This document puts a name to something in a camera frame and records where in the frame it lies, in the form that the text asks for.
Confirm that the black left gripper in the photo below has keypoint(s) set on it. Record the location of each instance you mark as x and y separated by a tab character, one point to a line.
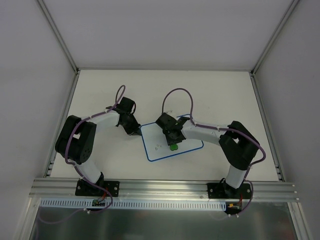
132	126

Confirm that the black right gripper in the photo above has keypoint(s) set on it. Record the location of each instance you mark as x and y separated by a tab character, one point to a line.
172	139

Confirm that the green bone-shaped eraser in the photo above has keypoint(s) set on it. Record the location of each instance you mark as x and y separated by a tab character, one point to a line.
173	147

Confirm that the blue-framed whiteboard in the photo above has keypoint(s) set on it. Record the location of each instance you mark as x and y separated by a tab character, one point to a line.
156	146

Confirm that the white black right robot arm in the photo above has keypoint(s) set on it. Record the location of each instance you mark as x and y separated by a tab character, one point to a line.
237	144

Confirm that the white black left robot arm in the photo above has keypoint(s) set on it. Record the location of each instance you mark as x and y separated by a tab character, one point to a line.
76	141

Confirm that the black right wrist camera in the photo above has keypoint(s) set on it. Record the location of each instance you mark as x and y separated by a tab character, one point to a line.
165	121

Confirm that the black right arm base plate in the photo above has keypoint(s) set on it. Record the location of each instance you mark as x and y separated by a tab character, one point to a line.
222	190

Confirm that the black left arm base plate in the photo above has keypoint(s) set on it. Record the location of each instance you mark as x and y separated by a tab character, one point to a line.
84	189

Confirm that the aluminium mounting rail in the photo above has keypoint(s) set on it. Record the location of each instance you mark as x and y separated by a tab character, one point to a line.
262	191

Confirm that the white slotted cable duct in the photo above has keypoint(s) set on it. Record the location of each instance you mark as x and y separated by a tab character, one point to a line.
133	204

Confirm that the left aluminium frame post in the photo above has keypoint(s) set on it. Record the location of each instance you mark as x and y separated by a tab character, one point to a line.
59	38

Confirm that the aluminium frame post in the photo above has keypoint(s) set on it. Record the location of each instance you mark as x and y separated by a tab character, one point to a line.
59	38
275	34

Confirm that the right aluminium frame post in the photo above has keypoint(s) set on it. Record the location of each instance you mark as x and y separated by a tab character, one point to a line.
275	34

